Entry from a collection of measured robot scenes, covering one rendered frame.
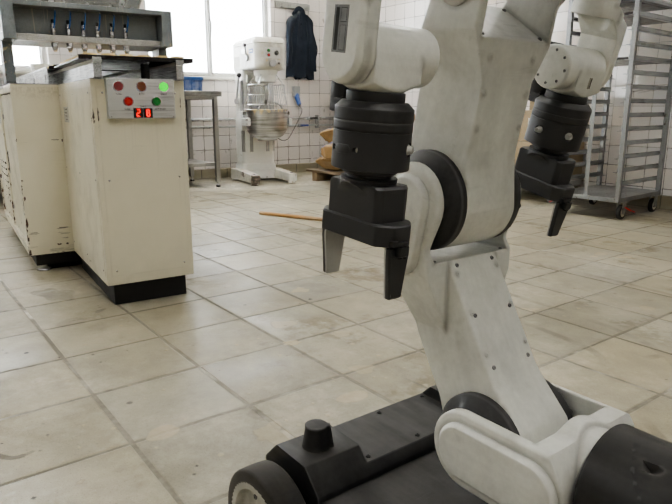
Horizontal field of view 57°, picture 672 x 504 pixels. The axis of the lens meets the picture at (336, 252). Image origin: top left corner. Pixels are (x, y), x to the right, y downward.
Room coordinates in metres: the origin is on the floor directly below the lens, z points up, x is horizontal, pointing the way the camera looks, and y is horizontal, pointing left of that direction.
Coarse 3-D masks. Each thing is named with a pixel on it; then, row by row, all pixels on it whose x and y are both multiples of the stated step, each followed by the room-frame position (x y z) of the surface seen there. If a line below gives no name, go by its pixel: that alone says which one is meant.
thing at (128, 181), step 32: (64, 96) 2.66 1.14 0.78; (96, 96) 2.22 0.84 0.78; (64, 128) 2.73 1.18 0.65; (96, 128) 2.22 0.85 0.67; (128, 128) 2.27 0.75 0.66; (160, 128) 2.33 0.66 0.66; (96, 160) 2.21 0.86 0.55; (128, 160) 2.27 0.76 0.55; (160, 160) 2.33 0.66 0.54; (96, 192) 2.25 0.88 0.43; (128, 192) 2.26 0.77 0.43; (160, 192) 2.33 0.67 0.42; (96, 224) 2.29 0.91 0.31; (128, 224) 2.26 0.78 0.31; (160, 224) 2.32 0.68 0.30; (96, 256) 2.34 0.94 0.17; (128, 256) 2.25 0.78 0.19; (160, 256) 2.32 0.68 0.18; (192, 256) 2.39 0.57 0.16; (128, 288) 2.28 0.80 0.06; (160, 288) 2.34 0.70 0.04
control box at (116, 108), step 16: (112, 80) 2.22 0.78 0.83; (128, 80) 2.25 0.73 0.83; (144, 80) 2.28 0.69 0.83; (160, 80) 2.31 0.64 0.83; (112, 96) 2.22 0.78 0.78; (128, 96) 2.25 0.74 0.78; (144, 96) 2.28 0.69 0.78; (160, 96) 2.31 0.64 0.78; (112, 112) 2.22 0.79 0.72; (128, 112) 2.25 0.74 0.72; (144, 112) 2.27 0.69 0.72; (160, 112) 2.31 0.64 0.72
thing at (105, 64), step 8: (80, 56) 2.17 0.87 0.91; (88, 56) 2.19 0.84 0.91; (96, 56) 2.20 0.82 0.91; (104, 56) 2.22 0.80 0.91; (112, 56) 2.23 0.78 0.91; (120, 56) 2.24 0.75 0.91; (128, 56) 2.26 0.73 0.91; (136, 56) 2.27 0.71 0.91; (56, 64) 2.69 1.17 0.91; (64, 64) 2.46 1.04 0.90; (72, 64) 2.46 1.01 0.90; (104, 64) 2.46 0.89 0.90; (112, 64) 2.46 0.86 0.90; (120, 64) 2.46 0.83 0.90; (128, 64) 2.46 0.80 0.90; (136, 64) 2.46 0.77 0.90; (152, 64) 2.46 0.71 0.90; (160, 64) 2.46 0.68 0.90; (184, 64) 2.46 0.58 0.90
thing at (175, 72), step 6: (180, 60) 2.35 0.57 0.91; (156, 66) 2.54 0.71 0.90; (162, 66) 2.48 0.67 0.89; (168, 66) 2.41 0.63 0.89; (174, 66) 2.36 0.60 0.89; (180, 66) 2.35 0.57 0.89; (126, 72) 2.95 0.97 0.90; (132, 72) 2.86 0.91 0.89; (138, 72) 2.78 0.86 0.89; (150, 72) 2.62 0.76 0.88; (156, 72) 2.55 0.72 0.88; (162, 72) 2.49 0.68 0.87; (168, 72) 2.42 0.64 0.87; (174, 72) 2.36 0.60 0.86; (180, 72) 2.35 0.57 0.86; (132, 78) 2.87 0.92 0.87; (138, 78) 2.78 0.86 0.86; (150, 78) 2.63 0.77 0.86; (156, 78) 2.56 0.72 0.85; (162, 78) 2.49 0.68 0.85; (168, 78) 2.43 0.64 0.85; (174, 78) 2.36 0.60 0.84; (180, 78) 2.35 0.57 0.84
